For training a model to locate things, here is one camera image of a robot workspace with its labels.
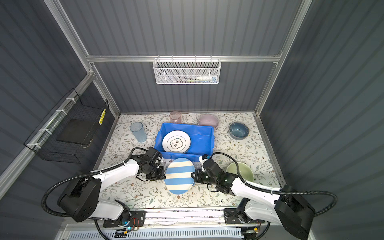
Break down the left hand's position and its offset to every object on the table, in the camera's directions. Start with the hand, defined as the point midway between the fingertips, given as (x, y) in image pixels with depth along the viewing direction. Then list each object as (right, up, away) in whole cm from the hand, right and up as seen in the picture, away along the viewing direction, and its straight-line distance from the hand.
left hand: (165, 177), depth 86 cm
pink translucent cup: (+4, +36, +17) cm, 40 cm away
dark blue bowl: (+49, +27, +21) cm, 60 cm away
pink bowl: (+28, +35, +28) cm, 53 cm away
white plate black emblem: (+5, +19, +15) cm, 25 cm away
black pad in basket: (-40, +28, -14) cm, 51 cm away
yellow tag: (-35, +35, -3) cm, 49 cm away
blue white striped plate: (+8, +1, -2) cm, 8 cm away
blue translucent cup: (-18, +26, +7) cm, 33 cm away
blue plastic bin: (+23, +21, +19) cm, 36 cm away
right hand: (+16, +3, -6) cm, 17 cm away
